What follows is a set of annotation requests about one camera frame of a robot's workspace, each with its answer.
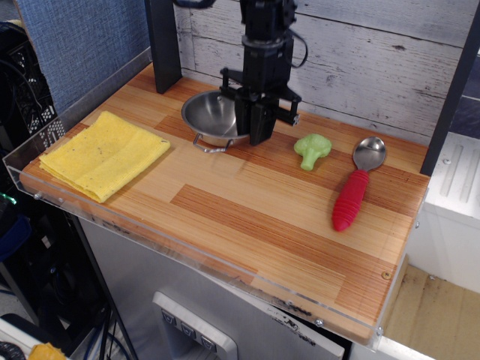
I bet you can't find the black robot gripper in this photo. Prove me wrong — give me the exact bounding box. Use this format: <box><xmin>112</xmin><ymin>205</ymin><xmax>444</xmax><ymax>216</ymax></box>
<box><xmin>220</xmin><ymin>35</ymin><xmax>301</xmax><ymax>146</ymax></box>

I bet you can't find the small steel wok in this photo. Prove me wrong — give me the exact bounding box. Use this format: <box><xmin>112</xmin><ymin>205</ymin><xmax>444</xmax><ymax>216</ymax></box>
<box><xmin>181</xmin><ymin>90</ymin><xmax>249</xmax><ymax>154</ymax></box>

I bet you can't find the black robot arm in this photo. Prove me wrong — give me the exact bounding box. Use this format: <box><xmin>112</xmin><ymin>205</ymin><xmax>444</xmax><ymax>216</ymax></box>
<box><xmin>220</xmin><ymin>1</ymin><xmax>302</xmax><ymax>146</ymax></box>

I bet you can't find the yellow folded cloth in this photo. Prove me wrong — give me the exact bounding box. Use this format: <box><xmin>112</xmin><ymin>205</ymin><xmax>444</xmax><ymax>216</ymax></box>
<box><xmin>40</xmin><ymin>111</ymin><xmax>170</xmax><ymax>203</ymax></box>

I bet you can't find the green toy broccoli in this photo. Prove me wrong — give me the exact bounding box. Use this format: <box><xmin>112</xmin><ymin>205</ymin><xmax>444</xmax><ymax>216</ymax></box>
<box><xmin>294</xmin><ymin>133</ymin><xmax>332</xmax><ymax>171</ymax></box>

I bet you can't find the clear acrylic table guard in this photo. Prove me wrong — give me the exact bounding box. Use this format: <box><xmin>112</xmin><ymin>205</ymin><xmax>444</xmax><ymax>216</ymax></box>
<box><xmin>7</xmin><ymin>67</ymin><xmax>428</xmax><ymax>359</ymax></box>

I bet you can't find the silver cabinet with button panel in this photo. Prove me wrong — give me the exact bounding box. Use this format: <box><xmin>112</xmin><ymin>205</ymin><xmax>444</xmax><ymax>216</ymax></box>
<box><xmin>79</xmin><ymin>220</ymin><xmax>351</xmax><ymax>359</ymax></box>

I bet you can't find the black plastic crate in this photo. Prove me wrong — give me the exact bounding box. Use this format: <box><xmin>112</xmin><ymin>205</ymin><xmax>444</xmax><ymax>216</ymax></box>
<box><xmin>1</xmin><ymin>21</ymin><xmax>56</xmax><ymax>152</ymax></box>

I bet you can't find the dark left vertical post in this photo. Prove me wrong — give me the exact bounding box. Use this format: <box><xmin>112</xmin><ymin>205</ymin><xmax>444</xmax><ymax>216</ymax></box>
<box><xmin>144</xmin><ymin>0</ymin><xmax>182</xmax><ymax>94</ymax></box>

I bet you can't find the dark vertical post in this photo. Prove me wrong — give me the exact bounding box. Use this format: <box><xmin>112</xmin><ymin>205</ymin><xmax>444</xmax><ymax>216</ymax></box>
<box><xmin>420</xmin><ymin>2</ymin><xmax>479</xmax><ymax>176</ymax></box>
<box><xmin>144</xmin><ymin>0</ymin><xmax>182</xmax><ymax>94</ymax></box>

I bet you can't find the red handled metal spoon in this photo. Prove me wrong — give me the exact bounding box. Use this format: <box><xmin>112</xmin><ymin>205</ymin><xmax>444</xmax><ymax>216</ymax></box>
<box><xmin>331</xmin><ymin>136</ymin><xmax>386</xmax><ymax>232</ymax></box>

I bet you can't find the dark right vertical post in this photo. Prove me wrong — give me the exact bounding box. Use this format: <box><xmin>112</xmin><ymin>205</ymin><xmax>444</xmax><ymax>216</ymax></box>
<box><xmin>420</xmin><ymin>2</ymin><xmax>479</xmax><ymax>176</ymax></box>

